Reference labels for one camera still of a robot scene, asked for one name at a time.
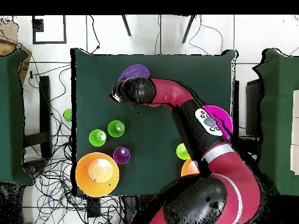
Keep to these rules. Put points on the green plastic cup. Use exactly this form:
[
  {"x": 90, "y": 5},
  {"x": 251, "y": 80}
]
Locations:
[
  {"x": 113, "y": 130},
  {"x": 181, "y": 151},
  {"x": 95, "y": 140}
]

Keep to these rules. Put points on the purple plastic bowl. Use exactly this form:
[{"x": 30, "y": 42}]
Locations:
[{"x": 135, "y": 72}]

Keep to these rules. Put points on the small green plastic bowl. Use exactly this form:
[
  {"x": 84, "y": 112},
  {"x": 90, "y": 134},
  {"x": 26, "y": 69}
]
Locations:
[{"x": 68, "y": 115}]

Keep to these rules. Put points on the large orange plastic bowl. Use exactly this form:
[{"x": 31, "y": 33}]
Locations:
[
  {"x": 98, "y": 187},
  {"x": 188, "y": 169}
]

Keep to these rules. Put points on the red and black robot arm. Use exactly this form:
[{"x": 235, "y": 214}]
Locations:
[{"x": 233, "y": 175}]

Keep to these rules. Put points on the dark green table cloth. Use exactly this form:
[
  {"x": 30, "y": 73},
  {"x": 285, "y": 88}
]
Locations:
[{"x": 98, "y": 70}]

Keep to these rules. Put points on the purple plastic cup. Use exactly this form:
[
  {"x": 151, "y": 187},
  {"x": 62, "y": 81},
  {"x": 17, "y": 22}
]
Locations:
[{"x": 121, "y": 156}]

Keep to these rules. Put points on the black stand bar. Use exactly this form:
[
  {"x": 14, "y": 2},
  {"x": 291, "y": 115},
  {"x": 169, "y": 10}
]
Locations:
[
  {"x": 236, "y": 98},
  {"x": 45, "y": 105}
]

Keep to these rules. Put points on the black tripod leg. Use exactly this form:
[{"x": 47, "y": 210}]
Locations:
[
  {"x": 126, "y": 26},
  {"x": 188, "y": 29}
]

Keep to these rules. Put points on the brown cardboard box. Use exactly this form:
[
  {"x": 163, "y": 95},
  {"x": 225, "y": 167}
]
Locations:
[{"x": 24, "y": 67}]

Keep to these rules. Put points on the green side table cloth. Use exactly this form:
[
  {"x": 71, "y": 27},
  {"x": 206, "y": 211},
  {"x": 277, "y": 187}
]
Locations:
[
  {"x": 278, "y": 116},
  {"x": 11, "y": 116}
]

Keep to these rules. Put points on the black floor power box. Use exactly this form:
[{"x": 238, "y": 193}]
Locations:
[{"x": 94, "y": 207}]

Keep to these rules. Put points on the large pink plastic bowl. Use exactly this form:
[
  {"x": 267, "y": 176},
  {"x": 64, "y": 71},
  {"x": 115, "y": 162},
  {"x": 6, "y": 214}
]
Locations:
[{"x": 225, "y": 116}]

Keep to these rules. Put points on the black equipment box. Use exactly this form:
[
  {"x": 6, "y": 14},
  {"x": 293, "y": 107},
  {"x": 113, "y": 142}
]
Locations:
[{"x": 253, "y": 105}]

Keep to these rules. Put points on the black square floor frame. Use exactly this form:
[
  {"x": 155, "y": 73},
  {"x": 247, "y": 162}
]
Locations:
[{"x": 49, "y": 42}]

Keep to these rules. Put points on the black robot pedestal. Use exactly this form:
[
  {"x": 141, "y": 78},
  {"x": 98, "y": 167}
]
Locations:
[{"x": 129, "y": 205}]

